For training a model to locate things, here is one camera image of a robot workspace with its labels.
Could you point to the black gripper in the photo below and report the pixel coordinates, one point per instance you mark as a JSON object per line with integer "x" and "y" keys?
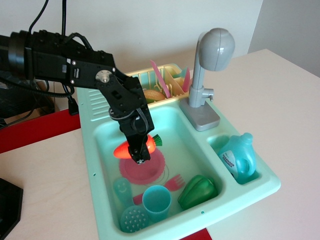
{"x": 128, "y": 106}

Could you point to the orange toy carrot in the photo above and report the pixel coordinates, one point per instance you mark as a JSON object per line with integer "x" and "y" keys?
{"x": 122, "y": 151}

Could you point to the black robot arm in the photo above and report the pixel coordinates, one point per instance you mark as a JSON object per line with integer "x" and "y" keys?
{"x": 53, "y": 57}

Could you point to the pink upright toy plate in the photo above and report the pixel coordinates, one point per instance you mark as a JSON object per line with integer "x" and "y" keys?
{"x": 186, "y": 81}

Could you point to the teal upright toy plate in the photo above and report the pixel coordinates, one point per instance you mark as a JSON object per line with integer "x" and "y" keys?
{"x": 182, "y": 74}

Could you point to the pink toy fork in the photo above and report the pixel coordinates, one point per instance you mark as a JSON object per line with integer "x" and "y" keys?
{"x": 173, "y": 184}

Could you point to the teal toy cup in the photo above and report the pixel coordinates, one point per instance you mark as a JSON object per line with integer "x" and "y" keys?
{"x": 157, "y": 201}

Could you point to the yellow toy corn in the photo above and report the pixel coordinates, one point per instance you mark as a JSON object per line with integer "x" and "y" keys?
{"x": 152, "y": 96}

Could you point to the mint green toy sink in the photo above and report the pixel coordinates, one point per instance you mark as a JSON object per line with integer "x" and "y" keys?
{"x": 187, "y": 152}

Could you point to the pink toy knife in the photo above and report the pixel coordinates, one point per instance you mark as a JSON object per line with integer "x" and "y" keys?
{"x": 160, "y": 79}

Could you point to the teal slotted toy spoon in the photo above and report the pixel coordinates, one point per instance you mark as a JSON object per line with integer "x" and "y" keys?
{"x": 128, "y": 210}

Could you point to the green toy bell pepper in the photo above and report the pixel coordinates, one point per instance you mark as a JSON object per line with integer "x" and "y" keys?
{"x": 197, "y": 191}

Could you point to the yellow dish rack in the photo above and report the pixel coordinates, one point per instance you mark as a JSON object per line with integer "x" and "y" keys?
{"x": 149, "y": 81}

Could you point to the teal toy detergent bottle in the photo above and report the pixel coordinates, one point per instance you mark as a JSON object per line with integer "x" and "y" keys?
{"x": 238, "y": 156}

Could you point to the black bin with bag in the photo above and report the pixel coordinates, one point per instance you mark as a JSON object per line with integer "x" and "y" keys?
{"x": 35, "y": 85}

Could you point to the black object at left edge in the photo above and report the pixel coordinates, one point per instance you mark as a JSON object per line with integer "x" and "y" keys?
{"x": 11, "y": 200}

